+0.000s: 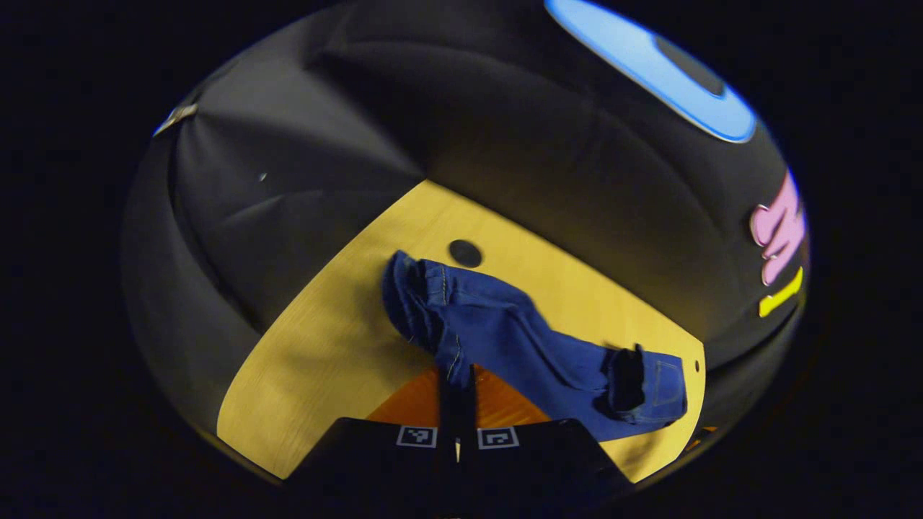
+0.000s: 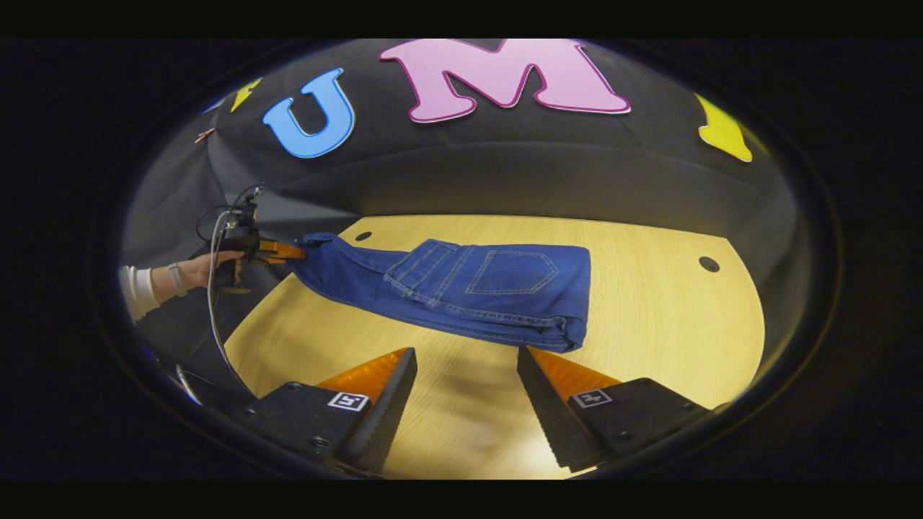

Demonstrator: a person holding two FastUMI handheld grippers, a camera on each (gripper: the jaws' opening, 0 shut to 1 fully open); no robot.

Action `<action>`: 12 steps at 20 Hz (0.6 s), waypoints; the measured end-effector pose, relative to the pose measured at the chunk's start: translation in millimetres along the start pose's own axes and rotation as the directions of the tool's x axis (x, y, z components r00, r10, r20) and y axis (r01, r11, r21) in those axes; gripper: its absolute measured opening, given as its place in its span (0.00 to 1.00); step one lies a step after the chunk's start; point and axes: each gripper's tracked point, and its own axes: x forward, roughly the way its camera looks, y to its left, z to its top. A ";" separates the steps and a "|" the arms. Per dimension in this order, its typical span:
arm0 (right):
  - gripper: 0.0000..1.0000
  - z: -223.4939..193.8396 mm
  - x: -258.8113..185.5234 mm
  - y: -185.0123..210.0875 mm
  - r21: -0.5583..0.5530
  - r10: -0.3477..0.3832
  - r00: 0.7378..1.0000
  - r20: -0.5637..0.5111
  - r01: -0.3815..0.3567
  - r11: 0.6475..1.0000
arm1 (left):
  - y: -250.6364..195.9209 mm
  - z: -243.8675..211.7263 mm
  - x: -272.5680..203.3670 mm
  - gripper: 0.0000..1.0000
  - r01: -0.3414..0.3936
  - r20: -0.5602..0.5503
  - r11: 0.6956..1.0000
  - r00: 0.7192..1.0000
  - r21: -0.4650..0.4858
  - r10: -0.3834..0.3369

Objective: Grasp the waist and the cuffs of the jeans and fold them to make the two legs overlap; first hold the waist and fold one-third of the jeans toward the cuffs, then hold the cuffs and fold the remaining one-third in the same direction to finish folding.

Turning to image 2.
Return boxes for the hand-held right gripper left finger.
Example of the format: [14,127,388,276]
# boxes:
[229,347,419,476]

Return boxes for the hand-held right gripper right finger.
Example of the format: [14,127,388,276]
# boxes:
[516,346,715,474]

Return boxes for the blue denim jeans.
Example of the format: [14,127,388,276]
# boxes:
[287,231,592,354]

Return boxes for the black backdrop cloth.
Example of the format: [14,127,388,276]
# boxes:
[119,38,803,404]

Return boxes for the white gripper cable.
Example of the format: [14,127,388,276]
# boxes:
[206,209,257,397]

